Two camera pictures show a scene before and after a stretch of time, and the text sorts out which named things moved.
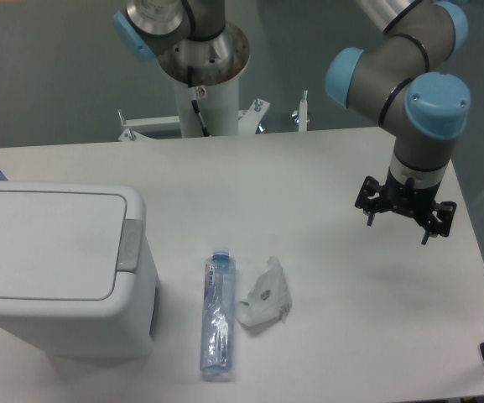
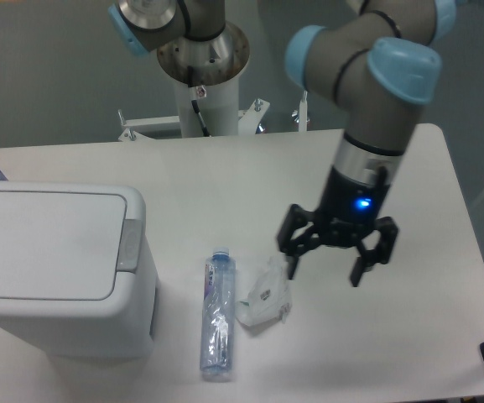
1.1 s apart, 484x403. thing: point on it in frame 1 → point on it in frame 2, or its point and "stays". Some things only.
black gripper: x=416 y=203 → x=347 y=213
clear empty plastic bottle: x=217 y=312 stays
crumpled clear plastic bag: x=268 y=297 stays
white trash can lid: x=48 y=245 stays
